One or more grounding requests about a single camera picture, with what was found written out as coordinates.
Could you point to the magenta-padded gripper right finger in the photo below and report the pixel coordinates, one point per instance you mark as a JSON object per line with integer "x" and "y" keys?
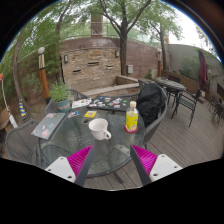
{"x": 165, "y": 166}

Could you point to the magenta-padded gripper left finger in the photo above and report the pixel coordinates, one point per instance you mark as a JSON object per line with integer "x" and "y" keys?
{"x": 60, "y": 166}

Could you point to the clear yellow-labelled drink bottle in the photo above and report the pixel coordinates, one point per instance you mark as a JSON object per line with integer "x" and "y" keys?
{"x": 132, "y": 120}

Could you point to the grey chair carrying black bag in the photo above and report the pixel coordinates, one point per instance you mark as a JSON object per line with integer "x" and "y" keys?
{"x": 155, "y": 128}

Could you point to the grey laptop with stickers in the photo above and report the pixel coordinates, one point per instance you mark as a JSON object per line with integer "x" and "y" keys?
{"x": 48, "y": 126}

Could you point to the flat round red coaster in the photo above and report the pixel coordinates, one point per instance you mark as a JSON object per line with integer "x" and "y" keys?
{"x": 126, "y": 130}

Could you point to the white mug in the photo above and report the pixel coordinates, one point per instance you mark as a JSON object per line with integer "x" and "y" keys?
{"x": 98, "y": 128}

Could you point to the small blue card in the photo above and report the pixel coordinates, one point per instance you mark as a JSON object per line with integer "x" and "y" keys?
{"x": 74, "y": 113}

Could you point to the yellow card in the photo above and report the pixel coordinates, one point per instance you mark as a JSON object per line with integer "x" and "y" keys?
{"x": 90, "y": 114}

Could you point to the white sticker sheet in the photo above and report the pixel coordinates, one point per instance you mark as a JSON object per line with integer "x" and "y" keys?
{"x": 81, "y": 103}

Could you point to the white umbrella pole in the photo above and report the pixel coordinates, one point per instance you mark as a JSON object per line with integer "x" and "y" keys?
{"x": 11, "y": 120}

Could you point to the black metal chair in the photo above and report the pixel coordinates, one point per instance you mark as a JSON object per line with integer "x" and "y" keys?
{"x": 186, "y": 101}

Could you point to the blue yellow striped cone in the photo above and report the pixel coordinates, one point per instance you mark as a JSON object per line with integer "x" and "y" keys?
{"x": 22, "y": 110}

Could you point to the green plant in teal pot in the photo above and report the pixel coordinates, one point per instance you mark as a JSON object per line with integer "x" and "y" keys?
{"x": 60, "y": 95}

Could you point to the black laptop with stickers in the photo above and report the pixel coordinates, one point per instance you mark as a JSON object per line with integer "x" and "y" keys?
{"x": 108, "y": 103}

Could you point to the round dark patio table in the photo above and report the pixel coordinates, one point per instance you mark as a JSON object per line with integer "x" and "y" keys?
{"x": 170, "y": 85}

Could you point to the closed maroon umbrella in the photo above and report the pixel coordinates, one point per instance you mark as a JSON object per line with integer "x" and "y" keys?
{"x": 203, "y": 70}

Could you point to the wooden lamp post, globe light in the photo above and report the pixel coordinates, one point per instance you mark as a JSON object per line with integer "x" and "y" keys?
{"x": 44, "y": 80}

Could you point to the grey wall box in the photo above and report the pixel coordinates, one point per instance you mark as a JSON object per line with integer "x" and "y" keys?
{"x": 130, "y": 69}

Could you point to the wall lamp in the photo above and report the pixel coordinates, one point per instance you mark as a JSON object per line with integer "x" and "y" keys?
{"x": 66, "y": 58}
{"x": 117, "y": 53}

